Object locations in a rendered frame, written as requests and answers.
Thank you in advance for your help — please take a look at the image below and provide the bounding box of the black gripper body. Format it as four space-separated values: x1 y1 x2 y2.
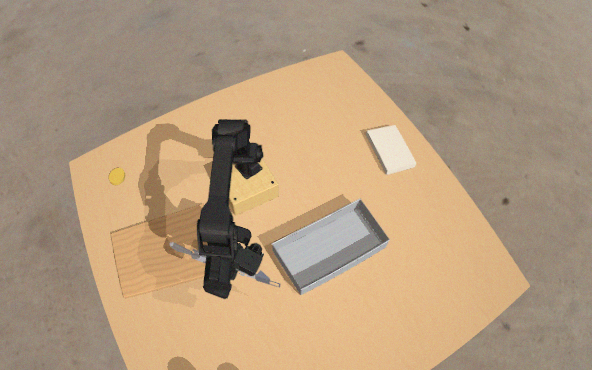
203 225 252 299

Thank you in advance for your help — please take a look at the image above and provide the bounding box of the white flat rectangular block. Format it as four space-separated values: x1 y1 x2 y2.
366 125 417 175

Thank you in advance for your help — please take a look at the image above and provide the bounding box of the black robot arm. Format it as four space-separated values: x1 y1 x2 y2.
197 119 264 291

